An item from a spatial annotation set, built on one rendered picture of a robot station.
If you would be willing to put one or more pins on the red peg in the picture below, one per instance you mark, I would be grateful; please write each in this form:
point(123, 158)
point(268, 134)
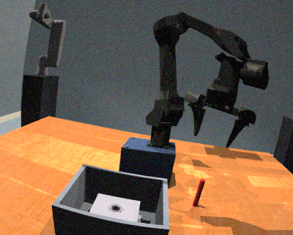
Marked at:
point(198, 193)

